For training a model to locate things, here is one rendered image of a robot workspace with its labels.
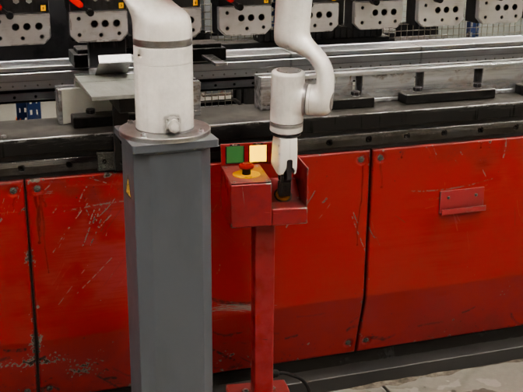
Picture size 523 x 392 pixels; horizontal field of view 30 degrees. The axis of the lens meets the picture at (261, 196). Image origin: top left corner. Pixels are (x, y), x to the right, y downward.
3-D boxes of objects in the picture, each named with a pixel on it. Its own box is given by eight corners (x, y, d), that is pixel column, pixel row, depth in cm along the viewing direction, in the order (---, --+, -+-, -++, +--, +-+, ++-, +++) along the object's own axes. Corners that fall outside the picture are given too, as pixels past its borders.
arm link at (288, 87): (309, 117, 249) (273, 113, 250) (311, 66, 244) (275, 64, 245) (303, 127, 241) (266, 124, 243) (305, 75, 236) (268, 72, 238)
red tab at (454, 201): (441, 215, 291) (443, 193, 289) (438, 213, 293) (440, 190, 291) (486, 210, 295) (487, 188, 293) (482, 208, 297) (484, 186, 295)
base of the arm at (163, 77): (222, 139, 198) (222, 48, 192) (130, 147, 192) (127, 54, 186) (195, 118, 215) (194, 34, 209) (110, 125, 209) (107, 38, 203)
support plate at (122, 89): (91, 101, 235) (91, 96, 235) (75, 80, 259) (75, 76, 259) (164, 96, 241) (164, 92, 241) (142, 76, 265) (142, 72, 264)
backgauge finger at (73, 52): (82, 78, 264) (81, 60, 263) (68, 61, 288) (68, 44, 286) (126, 75, 268) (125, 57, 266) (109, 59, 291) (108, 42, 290)
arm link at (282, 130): (266, 115, 249) (266, 126, 250) (273, 126, 241) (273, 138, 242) (298, 113, 251) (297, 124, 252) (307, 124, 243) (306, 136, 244)
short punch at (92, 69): (89, 75, 261) (88, 40, 258) (89, 74, 262) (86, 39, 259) (127, 73, 264) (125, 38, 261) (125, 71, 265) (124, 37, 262)
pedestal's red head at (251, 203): (230, 229, 247) (230, 160, 241) (220, 208, 262) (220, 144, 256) (307, 223, 251) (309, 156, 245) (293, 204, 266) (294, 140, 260)
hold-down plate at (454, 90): (405, 104, 285) (406, 94, 285) (397, 100, 290) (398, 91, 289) (495, 98, 295) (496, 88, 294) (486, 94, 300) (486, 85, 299)
